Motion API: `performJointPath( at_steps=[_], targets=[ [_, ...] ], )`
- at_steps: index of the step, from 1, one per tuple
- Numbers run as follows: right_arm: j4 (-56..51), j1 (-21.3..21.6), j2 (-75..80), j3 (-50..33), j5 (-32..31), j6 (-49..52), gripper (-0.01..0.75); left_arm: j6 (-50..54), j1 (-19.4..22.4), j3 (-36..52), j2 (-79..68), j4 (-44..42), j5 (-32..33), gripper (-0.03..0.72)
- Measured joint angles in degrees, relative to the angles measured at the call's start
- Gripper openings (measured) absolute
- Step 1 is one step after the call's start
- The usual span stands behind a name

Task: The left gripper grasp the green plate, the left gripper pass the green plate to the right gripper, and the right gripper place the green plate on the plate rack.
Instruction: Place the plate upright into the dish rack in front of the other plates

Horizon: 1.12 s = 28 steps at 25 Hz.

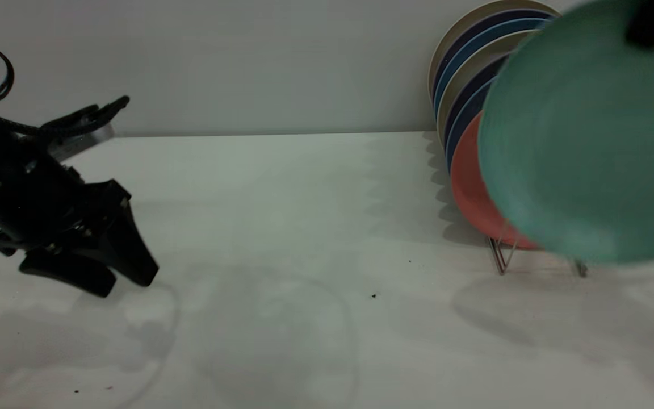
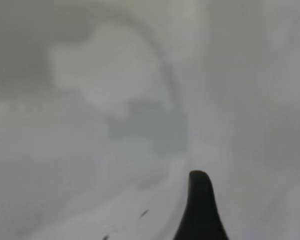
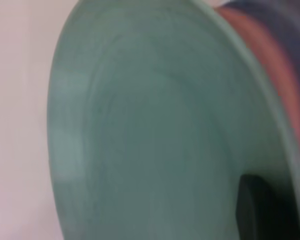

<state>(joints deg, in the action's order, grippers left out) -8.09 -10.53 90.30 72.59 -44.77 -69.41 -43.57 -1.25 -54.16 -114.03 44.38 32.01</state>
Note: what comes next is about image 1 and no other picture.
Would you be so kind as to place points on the pink round plate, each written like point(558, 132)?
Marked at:
point(469, 193)

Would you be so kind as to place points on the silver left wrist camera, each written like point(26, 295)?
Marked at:
point(86, 142)

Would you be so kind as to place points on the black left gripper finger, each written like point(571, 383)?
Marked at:
point(131, 255)
point(71, 272)

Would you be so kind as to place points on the beige round plate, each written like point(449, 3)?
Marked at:
point(474, 62)
point(463, 25)

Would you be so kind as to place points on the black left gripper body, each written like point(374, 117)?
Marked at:
point(43, 199)

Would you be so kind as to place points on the green round plate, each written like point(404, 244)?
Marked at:
point(588, 142)

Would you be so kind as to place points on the dark purple round plate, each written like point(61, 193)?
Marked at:
point(474, 85)
point(508, 16)

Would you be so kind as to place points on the blue round plate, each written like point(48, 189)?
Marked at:
point(466, 116)
point(503, 29)

